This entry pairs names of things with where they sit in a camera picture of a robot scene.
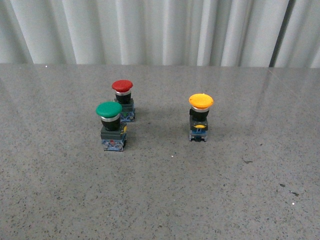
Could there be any yellow mushroom push button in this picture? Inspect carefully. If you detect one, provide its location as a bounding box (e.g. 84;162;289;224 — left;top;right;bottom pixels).
188;93;214;142

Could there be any green mushroom push button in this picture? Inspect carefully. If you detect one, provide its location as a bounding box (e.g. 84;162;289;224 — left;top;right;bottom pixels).
96;101;127;152

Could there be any red mushroom push button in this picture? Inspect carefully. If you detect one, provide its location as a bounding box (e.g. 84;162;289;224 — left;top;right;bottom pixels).
111;79;136;122

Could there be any white pleated curtain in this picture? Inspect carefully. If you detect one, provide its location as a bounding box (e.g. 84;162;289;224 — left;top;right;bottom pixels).
0;0;320;68

